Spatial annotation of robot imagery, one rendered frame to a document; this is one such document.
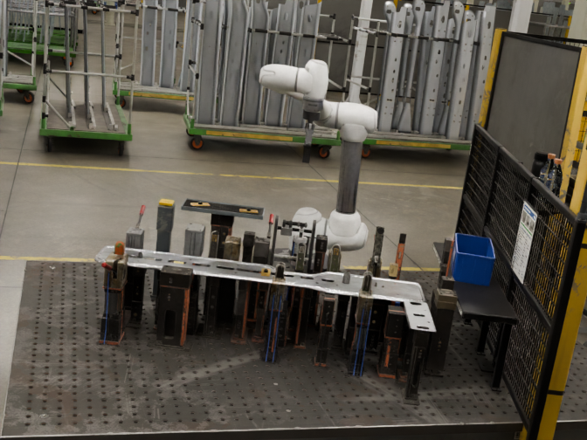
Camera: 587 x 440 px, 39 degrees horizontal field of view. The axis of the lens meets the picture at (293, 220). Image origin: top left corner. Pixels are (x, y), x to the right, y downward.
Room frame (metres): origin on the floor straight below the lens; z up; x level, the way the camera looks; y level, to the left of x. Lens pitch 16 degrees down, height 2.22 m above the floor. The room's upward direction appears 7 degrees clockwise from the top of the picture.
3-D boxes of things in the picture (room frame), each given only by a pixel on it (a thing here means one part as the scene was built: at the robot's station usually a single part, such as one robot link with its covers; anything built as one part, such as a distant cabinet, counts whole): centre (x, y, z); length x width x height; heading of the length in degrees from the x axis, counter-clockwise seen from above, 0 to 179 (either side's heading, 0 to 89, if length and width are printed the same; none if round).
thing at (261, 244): (3.50, 0.12, 0.89); 0.13 x 0.11 x 0.38; 0
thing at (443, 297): (3.17, -0.65, 0.88); 0.08 x 0.08 x 0.36; 0
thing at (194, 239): (3.47, 0.42, 0.90); 0.13 x 0.10 x 0.41; 0
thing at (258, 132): (10.60, 0.57, 0.88); 1.91 x 1.00 x 1.76; 103
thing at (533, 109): (5.79, -1.51, 1.00); 1.34 x 0.14 x 2.00; 16
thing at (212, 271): (3.29, 0.11, 1.00); 1.38 x 0.22 x 0.02; 90
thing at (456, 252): (3.55, -0.81, 1.09); 0.30 x 0.17 x 0.13; 173
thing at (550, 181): (3.31, -1.02, 1.53); 0.06 x 0.06 x 0.20
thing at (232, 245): (3.46, 0.25, 0.89); 0.13 x 0.11 x 0.38; 0
